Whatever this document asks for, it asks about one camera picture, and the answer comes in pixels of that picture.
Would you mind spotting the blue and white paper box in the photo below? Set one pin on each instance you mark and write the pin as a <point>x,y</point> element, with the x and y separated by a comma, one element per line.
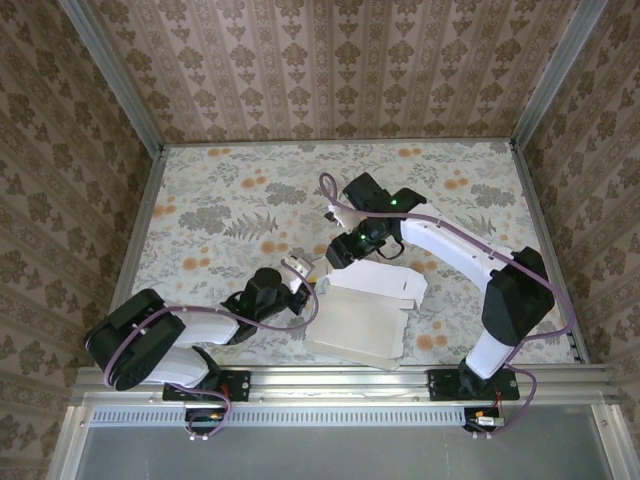
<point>360,320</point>

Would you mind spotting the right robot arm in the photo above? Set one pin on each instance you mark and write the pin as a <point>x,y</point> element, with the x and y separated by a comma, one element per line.
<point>515,300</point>

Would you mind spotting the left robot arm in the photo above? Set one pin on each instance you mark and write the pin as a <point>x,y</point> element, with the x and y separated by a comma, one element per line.
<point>135,340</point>

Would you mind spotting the floral tablecloth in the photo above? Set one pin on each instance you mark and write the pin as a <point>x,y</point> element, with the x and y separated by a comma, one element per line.
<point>240,200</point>

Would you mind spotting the black connector board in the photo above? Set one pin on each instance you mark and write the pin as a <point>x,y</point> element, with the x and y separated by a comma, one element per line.
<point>205,420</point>
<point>485,421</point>

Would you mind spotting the grey metal front panel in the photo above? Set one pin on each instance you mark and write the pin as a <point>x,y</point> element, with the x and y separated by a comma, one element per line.
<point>340,455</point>

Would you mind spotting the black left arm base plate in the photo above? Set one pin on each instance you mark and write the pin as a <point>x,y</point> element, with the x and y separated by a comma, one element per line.
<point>235,385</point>

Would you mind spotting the aluminium front rail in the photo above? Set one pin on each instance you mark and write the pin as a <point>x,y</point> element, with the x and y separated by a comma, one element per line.
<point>340,382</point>

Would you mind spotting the aluminium table side rail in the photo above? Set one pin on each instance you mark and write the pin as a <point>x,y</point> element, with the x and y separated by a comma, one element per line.
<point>550,250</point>
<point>142,220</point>

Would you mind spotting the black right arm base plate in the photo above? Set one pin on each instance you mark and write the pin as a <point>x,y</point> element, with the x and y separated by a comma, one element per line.
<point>445,385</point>

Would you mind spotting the aluminium corner post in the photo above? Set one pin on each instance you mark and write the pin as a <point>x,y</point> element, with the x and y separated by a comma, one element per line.
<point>555,75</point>
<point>115,75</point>

